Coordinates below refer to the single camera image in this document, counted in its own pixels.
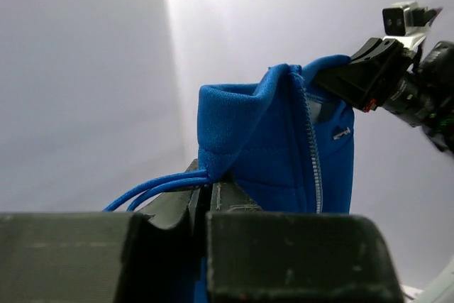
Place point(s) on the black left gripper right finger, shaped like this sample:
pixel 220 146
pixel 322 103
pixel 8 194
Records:
pixel 254 255

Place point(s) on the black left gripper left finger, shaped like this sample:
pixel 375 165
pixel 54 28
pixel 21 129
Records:
pixel 143 256

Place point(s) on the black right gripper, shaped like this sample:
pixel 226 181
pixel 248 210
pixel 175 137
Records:
pixel 380 74

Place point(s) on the blue zip jacket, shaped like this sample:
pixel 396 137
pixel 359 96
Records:
pixel 286 143

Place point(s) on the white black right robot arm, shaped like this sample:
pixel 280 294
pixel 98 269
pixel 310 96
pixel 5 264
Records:
pixel 433 107

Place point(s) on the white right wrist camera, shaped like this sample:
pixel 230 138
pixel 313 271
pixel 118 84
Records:
pixel 409 23

